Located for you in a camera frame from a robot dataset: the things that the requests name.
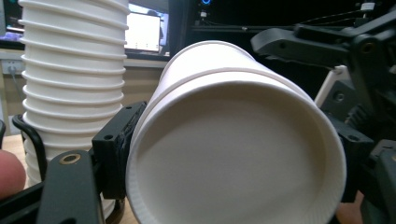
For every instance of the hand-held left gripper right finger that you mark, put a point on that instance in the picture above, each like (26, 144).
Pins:
(355, 155)

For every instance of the white paper cup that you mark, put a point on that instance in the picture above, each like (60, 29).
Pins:
(211, 56)
(233, 155)

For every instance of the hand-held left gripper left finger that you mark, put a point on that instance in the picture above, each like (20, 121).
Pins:
(113, 155)

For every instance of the black equipment with blue light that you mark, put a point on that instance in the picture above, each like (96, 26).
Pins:
(249, 12)

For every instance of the lit computer monitor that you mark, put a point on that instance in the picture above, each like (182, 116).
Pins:
(143, 31)

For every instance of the tall stack of white cups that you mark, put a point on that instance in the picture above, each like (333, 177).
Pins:
(74, 62)

